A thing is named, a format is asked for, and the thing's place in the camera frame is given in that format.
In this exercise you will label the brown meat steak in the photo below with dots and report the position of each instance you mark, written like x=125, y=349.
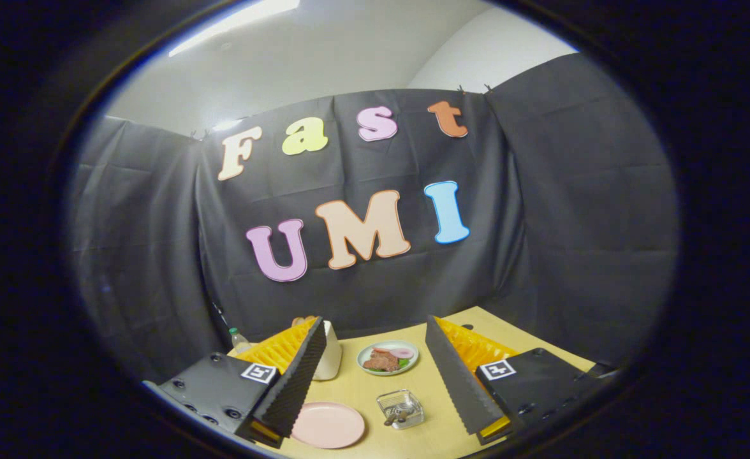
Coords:
x=381, y=361

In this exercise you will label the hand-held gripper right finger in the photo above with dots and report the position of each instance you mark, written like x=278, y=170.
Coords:
x=455, y=382

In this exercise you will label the clear plastic water bottle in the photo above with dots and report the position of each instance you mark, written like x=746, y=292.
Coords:
x=240, y=344

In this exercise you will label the pink round plate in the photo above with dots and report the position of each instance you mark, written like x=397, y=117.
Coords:
x=333, y=424

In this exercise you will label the pale green plate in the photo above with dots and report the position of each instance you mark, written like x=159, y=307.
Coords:
x=413, y=363

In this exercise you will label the pink ham slice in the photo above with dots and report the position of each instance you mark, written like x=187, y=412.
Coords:
x=404, y=352

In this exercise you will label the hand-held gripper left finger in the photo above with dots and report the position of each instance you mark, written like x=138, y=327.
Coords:
x=298, y=382

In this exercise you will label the cream white toaster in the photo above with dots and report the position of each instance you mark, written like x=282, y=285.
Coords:
x=331, y=357

